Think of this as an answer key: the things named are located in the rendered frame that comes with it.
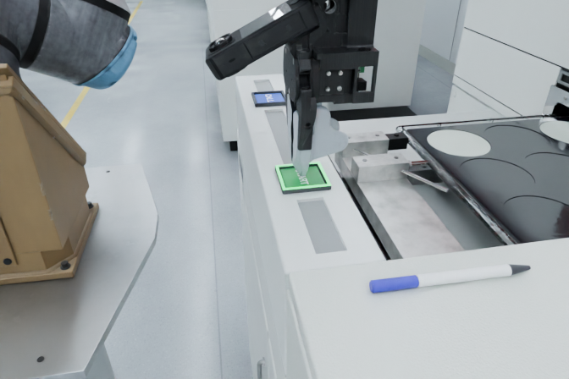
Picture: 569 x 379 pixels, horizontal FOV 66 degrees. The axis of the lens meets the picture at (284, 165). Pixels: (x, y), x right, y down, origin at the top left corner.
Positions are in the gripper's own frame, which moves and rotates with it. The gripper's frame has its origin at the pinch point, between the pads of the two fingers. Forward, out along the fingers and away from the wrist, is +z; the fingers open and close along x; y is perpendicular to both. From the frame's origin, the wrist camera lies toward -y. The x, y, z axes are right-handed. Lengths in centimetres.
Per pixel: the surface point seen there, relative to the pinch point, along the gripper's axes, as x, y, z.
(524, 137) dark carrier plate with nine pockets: 16.7, 43.6, 8.1
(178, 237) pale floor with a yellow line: 115, -29, 98
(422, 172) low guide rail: 17.0, 25.8, 13.4
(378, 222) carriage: 1.2, 11.7, 10.5
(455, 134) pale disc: 19.9, 32.5, 8.0
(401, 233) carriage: -2.3, 13.3, 10.0
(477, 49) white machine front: 58, 58, 4
